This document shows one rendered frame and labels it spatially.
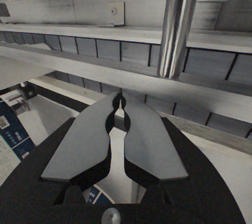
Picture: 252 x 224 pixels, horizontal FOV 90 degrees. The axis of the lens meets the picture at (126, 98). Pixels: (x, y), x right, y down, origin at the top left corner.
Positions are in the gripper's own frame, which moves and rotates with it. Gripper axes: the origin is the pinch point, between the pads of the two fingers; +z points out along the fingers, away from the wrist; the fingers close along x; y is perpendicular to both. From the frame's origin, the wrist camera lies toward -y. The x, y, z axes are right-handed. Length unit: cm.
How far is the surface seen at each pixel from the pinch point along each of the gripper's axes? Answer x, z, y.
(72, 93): -7.5, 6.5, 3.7
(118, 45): -0.3, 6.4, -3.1
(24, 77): -14.7, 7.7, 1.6
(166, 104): 5.7, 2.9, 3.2
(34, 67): -13.5, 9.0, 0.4
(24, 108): -32.8, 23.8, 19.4
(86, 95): -5.1, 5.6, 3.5
